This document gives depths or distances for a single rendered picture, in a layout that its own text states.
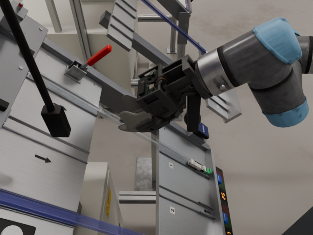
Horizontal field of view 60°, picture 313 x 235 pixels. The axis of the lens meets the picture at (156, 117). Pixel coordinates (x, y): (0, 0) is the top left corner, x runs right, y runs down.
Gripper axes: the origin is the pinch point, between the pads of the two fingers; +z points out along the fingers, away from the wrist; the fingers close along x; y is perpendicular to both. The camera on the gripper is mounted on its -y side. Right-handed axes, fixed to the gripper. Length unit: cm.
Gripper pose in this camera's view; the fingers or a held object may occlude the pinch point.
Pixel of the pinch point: (126, 124)
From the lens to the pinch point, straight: 59.1
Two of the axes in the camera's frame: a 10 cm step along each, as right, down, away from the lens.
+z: -8.2, 3.7, 4.5
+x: -0.1, 7.6, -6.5
